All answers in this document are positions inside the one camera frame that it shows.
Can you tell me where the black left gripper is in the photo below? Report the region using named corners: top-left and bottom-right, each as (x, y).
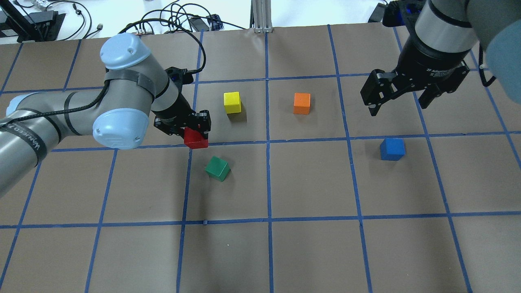
top-left (153, 98), bottom-right (212, 138)

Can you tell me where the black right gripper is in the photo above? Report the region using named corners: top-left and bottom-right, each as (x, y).
top-left (360, 39), bottom-right (469, 116)

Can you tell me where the red wooden block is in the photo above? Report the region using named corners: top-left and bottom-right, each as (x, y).
top-left (184, 127), bottom-right (209, 149)

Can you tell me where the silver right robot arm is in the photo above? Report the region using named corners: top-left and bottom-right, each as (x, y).
top-left (360, 0), bottom-right (520, 116)

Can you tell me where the yellow wooden block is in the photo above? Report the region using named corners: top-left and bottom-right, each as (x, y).
top-left (223, 92), bottom-right (242, 114)

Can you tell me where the green wooden block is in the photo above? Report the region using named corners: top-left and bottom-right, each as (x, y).
top-left (205, 156), bottom-right (231, 182)

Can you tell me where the blue wooden block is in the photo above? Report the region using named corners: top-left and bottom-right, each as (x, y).
top-left (379, 138), bottom-right (406, 161)

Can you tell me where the orange wooden block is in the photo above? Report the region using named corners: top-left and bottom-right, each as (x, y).
top-left (293, 92), bottom-right (311, 115)

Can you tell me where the black power adapter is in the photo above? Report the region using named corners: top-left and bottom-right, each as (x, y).
top-left (188, 17), bottom-right (210, 32)

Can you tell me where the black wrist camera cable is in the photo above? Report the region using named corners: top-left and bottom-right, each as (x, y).
top-left (0, 18), bottom-right (206, 122)

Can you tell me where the aluminium frame post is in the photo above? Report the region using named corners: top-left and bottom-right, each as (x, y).
top-left (250, 0), bottom-right (273, 33)

